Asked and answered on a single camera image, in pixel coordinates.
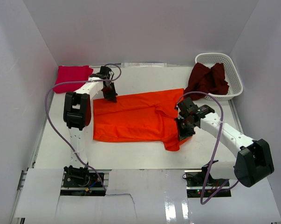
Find folded pink t shirt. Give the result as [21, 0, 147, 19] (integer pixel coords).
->
[53, 65, 94, 94]

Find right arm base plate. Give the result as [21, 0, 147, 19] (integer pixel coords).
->
[182, 171, 225, 187]

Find orange t shirt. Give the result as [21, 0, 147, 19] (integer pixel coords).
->
[93, 88, 185, 152]

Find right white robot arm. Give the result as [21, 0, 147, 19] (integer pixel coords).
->
[175, 98, 274, 187]

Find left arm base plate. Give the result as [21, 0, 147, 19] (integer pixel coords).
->
[62, 170, 102, 188]

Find dark red t shirt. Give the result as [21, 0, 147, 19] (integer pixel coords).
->
[184, 63, 229, 95]

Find white plastic basket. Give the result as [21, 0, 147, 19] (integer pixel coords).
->
[195, 52, 243, 101]

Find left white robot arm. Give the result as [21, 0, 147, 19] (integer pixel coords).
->
[63, 63, 118, 170]

